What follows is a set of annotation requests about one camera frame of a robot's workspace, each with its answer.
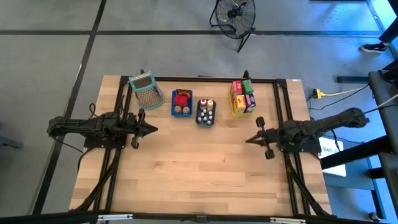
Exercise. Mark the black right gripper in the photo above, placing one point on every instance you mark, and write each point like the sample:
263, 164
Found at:
271, 138

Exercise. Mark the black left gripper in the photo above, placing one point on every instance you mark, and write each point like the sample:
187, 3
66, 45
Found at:
136, 126

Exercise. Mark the blue Frosted Flakes cereal box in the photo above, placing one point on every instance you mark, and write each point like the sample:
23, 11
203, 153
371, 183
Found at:
251, 102

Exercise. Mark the yellow cereal box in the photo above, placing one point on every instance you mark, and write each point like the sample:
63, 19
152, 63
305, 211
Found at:
239, 104

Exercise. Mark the red box with grey end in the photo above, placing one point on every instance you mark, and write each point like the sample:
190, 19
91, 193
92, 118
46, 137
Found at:
181, 100

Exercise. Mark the brown orange snack packet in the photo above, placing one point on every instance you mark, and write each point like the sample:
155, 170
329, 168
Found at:
183, 92

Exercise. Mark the green cereal box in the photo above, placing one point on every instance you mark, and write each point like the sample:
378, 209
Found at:
247, 86

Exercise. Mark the red Froot Loops cereal box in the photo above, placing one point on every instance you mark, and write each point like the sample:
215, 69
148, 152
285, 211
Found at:
237, 87

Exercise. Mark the red ketchup squeeze bottle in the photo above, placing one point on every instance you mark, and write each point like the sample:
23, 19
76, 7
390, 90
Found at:
203, 103

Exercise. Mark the yellow mustard squeeze bottle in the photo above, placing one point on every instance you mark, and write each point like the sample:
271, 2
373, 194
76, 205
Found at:
210, 104

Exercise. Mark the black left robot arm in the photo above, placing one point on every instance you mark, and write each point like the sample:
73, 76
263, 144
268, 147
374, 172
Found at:
90, 126

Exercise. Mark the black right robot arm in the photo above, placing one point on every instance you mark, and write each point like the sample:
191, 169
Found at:
317, 127

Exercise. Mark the blue plastic bin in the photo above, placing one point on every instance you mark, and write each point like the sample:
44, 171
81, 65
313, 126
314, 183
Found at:
172, 105

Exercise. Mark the yellow translucent plastic bin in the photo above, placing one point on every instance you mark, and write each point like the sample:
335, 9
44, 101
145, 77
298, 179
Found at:
231, 115

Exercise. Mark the grey plastic bin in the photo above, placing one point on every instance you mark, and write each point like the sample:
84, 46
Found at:
197, 123

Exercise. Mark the white paper sign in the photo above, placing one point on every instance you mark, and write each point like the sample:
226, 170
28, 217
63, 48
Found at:
331, 151

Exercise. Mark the black metal beam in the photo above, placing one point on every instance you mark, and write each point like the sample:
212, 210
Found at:
354, 153

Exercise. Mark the black floor bar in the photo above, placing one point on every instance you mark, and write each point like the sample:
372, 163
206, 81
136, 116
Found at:
351, 79

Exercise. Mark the black floor fan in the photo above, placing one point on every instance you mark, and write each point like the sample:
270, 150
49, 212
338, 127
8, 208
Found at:
233, 14

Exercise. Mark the dark grey side table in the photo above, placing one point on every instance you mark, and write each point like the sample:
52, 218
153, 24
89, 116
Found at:
382, 90

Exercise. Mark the black caster wheel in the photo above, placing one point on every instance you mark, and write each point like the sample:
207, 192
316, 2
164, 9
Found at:
373, 216

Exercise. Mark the grey chair base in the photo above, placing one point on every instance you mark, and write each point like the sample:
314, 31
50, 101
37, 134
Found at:
9, 143

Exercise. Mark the person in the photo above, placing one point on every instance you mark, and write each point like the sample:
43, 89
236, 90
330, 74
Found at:
373, 48

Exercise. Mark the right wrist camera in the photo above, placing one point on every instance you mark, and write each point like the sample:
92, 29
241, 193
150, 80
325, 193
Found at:
260, 121

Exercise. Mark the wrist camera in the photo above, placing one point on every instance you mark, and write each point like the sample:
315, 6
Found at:
135, 143
260, 121

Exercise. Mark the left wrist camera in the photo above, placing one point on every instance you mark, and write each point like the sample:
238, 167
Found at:
135, 143

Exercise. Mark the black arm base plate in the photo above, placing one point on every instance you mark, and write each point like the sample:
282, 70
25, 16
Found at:
311, 149
102, 143

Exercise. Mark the black aluminium table frame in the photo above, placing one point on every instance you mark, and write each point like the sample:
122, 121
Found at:
224, 80

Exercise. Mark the silver metal bracket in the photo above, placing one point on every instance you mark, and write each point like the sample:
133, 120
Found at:
115, 217
287, 220

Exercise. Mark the table-level camera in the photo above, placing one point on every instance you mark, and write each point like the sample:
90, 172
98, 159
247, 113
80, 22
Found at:
201, 218

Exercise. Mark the blue metal frame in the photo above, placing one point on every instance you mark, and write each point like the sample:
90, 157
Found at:
377, 189

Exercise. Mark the black overhead frame beam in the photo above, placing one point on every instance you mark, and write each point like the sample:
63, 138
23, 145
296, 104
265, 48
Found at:
46, 217

